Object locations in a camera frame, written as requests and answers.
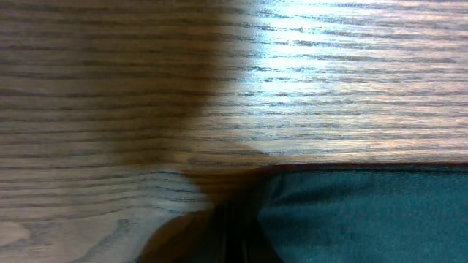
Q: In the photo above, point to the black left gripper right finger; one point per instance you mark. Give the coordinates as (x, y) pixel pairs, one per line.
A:
(247, 242)

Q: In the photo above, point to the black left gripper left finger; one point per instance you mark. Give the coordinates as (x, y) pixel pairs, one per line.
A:
(193, 238)

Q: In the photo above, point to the black t-shirt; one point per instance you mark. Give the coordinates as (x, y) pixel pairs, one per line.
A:
(379, 215)

